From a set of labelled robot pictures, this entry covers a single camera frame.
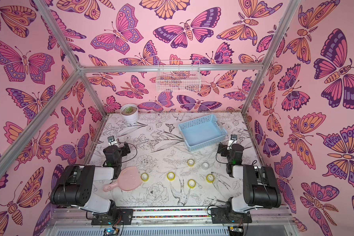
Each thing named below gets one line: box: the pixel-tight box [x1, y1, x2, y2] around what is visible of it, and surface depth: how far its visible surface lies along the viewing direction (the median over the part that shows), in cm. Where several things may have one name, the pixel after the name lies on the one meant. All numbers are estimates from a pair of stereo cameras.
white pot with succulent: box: [119, 103, 139, 124], surface depth 111 cm
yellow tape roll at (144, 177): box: [140, 172, 149, 182], surface depth 89 cm
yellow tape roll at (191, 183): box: [187, 178, 197, 189], surface depth 85 cm
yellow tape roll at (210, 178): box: [206, 174, 215, 184], surface depth 87 cm
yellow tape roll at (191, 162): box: [187, 158, 195, 167], surface depth 94 cm
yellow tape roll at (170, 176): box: [166, 171, 176, 182], surface depth 89 cm
